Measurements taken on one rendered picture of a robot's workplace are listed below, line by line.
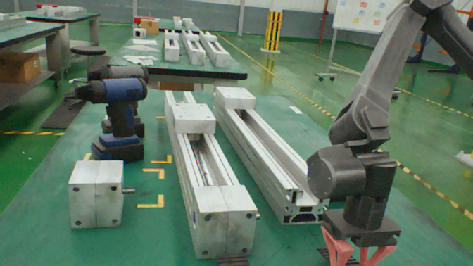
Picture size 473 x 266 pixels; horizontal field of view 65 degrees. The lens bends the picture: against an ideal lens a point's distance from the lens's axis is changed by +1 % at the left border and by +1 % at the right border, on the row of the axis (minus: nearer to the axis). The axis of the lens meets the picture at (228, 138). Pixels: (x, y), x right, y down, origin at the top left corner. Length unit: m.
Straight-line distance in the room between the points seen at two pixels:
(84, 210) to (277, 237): 0.37
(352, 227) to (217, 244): 0.23
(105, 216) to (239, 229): 0.26
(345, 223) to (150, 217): 0.39
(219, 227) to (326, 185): 0.22
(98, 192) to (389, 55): 0.58
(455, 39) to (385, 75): 0.28
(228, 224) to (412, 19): 0.54
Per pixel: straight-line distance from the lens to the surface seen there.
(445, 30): 0.95
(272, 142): 1.03
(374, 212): 0.60
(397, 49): 0.76
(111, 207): 0.74
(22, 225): 0.81
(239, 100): 1.27
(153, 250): 0.70
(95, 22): 8.21
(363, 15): 6.77
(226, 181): 0.75
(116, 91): 0.96
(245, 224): 0.66
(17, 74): 4.47
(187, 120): 0.99
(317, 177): 0.54
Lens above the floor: 1.20
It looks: 20 degrees down
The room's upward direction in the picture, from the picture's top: 6 degrees clockwise
